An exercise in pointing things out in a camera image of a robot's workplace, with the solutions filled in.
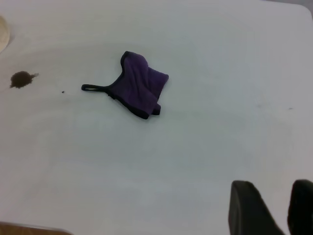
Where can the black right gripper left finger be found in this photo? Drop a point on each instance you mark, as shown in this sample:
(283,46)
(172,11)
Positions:
(249,210)

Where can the white paper cup green print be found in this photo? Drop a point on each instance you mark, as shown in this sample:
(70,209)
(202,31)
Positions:
(3,34)

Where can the purple microfibre cloth with loop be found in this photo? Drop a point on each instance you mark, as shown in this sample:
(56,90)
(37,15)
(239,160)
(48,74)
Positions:
(139,80)

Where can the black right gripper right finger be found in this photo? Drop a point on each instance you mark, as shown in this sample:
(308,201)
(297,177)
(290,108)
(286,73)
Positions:
(302,208)

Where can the small dark object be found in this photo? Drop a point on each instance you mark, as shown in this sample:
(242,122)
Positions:
(20,79)

